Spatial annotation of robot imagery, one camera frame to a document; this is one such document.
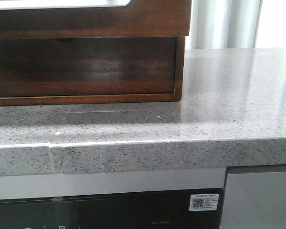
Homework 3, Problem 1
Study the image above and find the wooden drawer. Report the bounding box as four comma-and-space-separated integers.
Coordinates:
0, 0, 191, 39
0, 36, 177, 98

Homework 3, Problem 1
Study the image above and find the dark wooden drawer cabinet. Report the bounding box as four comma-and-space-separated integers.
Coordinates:
0, 34, 186, 107

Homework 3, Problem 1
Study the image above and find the black built-in appliance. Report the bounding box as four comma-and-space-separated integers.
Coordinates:
0, 188, 223, 229

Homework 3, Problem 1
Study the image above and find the white QR code sticker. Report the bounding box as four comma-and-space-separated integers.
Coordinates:
189, 193, 219, 211

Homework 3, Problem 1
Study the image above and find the white curtain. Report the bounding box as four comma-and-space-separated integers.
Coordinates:
185, 0, 263, 50

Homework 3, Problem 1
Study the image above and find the grey cabinet door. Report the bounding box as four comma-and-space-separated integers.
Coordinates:
220, 171, 286, 229

